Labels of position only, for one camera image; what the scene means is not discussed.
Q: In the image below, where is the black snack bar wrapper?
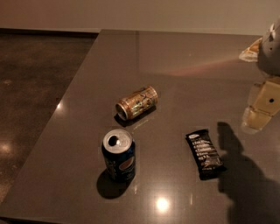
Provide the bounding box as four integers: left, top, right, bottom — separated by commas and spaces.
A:
185, 129, 227, 180

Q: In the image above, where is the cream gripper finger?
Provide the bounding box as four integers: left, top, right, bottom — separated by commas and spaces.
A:
241, 77, 280, 134
239, 38, 263, 62

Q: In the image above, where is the orange patterned drink can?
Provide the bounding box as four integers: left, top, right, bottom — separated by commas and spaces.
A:
115, 86, 158, 121

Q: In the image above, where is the blue Pepsi can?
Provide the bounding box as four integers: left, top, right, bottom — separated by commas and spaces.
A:
101, 129, 136, 182

